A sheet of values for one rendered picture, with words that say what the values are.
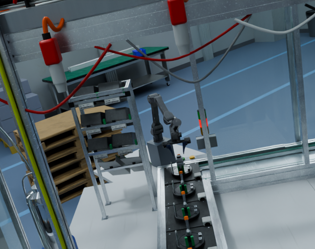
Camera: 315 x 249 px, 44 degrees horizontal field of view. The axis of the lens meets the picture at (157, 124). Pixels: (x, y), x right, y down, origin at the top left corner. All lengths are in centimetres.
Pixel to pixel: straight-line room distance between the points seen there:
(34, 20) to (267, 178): 172
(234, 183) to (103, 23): 152
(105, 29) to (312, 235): 143
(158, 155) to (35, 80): 580
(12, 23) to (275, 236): 155
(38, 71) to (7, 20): 711
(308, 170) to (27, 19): 187
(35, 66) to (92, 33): 715
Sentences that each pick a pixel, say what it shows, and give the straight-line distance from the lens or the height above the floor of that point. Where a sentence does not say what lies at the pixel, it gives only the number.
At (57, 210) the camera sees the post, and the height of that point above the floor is 148.
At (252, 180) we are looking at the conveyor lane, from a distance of 248.
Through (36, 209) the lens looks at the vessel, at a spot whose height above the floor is 136.
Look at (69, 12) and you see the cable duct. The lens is 125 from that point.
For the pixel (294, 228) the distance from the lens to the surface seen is 216.
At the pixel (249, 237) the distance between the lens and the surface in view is 211.
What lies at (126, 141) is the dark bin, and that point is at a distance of 231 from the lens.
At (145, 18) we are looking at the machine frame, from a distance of 123.
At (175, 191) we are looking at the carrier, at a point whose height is 99.
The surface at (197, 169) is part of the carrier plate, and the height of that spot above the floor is 97.
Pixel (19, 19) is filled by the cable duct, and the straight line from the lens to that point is 130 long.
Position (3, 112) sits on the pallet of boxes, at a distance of 685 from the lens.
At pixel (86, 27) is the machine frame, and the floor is 207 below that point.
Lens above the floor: 214
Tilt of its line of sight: 19 degrees down
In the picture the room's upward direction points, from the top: 12 degrees counter-clockwise
